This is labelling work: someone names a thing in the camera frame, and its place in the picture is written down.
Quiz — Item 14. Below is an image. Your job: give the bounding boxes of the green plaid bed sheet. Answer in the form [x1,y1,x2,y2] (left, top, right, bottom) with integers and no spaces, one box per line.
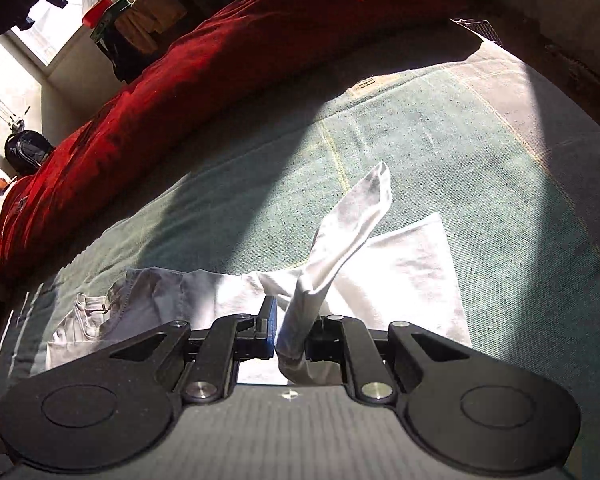
[0,25,600,461]

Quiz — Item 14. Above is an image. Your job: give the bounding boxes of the wire mesh rack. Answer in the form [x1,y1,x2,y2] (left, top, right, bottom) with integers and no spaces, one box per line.
[451,17,504,49]

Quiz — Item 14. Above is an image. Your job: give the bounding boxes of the red plastic basin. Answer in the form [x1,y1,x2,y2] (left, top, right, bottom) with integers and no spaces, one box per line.
[81,0,112,26]

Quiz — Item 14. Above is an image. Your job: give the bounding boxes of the red duvet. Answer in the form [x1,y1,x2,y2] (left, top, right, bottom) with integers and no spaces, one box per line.
[0,0,476,286]

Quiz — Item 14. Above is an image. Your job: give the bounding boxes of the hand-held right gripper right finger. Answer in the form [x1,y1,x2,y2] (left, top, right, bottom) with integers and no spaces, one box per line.
[305,314,473,405]

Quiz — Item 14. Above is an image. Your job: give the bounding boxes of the green table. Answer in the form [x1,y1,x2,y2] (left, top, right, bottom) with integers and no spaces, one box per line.
[90,0,137,41]

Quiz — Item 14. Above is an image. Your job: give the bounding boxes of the white long-sleeve shirt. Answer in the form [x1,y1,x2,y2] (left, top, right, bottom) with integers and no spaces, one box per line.
[45,161,473,386]

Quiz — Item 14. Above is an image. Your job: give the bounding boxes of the dark hanging bag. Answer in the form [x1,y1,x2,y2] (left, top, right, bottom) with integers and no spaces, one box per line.
[97,25,147,83]

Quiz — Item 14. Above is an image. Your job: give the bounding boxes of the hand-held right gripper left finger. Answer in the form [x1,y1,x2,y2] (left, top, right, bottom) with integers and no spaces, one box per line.
[107,295,279,403]

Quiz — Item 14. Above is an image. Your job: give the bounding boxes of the orange hanging clothes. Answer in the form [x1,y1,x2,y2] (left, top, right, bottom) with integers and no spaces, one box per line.
[115,0,188,56]

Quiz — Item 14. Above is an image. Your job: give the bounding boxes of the black backpack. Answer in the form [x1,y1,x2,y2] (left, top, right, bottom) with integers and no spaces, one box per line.
[4,130,56,177]

